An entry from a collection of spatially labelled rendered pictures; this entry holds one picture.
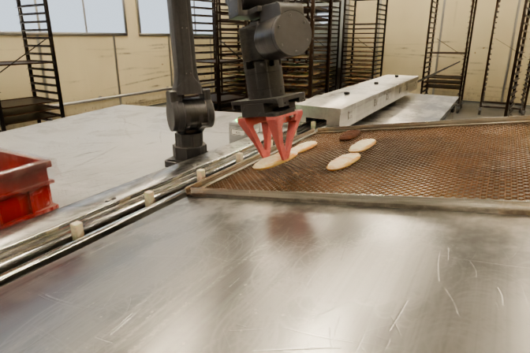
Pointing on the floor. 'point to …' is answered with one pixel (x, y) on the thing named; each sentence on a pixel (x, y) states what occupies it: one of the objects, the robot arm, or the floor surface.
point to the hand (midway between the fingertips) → (274, 154)
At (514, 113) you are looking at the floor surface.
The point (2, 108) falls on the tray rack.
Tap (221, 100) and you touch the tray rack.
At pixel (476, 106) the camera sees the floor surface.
